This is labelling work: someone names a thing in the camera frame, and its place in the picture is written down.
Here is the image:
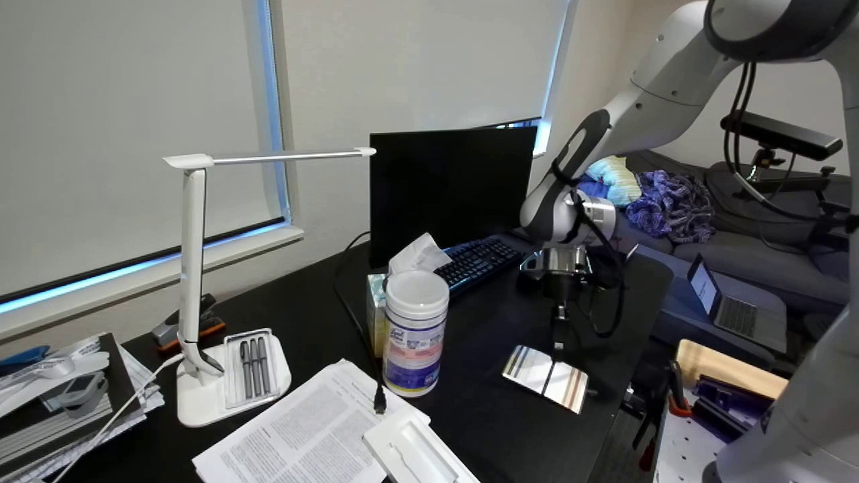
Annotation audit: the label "small blue device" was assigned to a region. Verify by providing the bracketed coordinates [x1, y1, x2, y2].
[689, 372, 773, 442]

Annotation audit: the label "light blue yellow cloth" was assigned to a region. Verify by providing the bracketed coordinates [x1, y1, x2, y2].
[579, 151, 647, 208]

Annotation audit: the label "black keyboard blue backlight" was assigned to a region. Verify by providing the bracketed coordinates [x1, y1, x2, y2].
[435, 231, 537, 298]

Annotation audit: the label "blue book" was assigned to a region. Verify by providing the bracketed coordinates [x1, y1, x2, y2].
[0, 340, 54, 379]

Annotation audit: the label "flat white plastic box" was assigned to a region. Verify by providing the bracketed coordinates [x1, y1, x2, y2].
[360, 414, 484, 483]

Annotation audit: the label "printed white paper document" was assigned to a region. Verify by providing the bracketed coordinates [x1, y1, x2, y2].
[191, 353, 433, 483]

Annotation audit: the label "white wipes canister blue label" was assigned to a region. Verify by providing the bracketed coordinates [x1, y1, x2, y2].
[380, 267, 454, 399]

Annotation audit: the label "thin black cable with plug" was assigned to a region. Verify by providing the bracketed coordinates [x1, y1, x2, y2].
[333, 259, 390, 419]

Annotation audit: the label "black stereo camera on stand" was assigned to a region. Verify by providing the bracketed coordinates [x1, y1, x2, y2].
[716, 109, 846, 183]

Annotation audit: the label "black computer mouse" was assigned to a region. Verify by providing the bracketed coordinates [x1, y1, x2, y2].
[516, 249, 551, 283]

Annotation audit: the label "purple cloth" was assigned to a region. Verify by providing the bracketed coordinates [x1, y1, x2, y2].
[622, 165, 718, 246]

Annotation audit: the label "clear plastic document folders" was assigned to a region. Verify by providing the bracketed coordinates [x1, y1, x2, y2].
[0, 329, 168, 483]

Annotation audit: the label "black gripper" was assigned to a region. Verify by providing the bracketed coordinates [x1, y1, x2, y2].
[545, 267, 586, 360]

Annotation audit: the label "white roller blind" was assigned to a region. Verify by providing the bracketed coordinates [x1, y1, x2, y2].
[0, 0, 289, 298]
[280, 0, 572, 235]

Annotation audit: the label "dark grey couch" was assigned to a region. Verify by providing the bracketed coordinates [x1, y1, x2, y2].
[572, 131, 859, 361]

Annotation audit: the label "black computer monitor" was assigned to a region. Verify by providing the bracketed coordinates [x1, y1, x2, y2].
[367, 118, 543, 270]

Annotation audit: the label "white striped packet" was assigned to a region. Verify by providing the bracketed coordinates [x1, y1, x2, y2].
[498, 340, 592, 416]

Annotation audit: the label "dark grey pen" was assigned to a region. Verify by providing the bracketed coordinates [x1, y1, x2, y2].
[234, 334, 255, 403]
[243, 333, 262, 403]
[255, 333, 273, 399]

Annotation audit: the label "white desk lamp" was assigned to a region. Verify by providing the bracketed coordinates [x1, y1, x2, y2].
[160, 145, 378, 431]

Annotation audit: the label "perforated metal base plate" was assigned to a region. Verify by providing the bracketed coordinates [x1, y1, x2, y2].
[650, 408, 728, 483]

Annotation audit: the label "black and red stapler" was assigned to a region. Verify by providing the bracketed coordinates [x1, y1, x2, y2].
[149, 293, 227, 352]

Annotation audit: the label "grey open laptop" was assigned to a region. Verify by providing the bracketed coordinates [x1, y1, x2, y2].
[685, 253, 791, 357]

